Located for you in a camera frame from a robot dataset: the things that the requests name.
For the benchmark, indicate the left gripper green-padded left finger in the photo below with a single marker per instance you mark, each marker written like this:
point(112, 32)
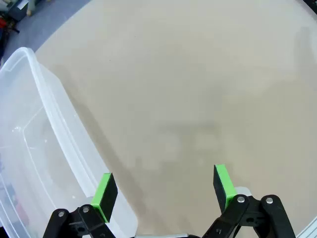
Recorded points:
point(104, 196)

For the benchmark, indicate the dark grey box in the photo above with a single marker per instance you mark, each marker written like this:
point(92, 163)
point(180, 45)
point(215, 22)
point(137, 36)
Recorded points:
point(17, 8)

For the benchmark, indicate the aluminium profile rail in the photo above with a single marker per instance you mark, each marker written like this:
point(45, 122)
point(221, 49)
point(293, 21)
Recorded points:
point(308, 230)

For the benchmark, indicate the clear plastic storage box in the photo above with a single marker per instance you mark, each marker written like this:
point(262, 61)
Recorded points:
point(37, 148)

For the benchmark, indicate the left gripper green-padded right finger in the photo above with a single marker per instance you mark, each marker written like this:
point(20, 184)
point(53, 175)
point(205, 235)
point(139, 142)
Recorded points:
point(224, 186)

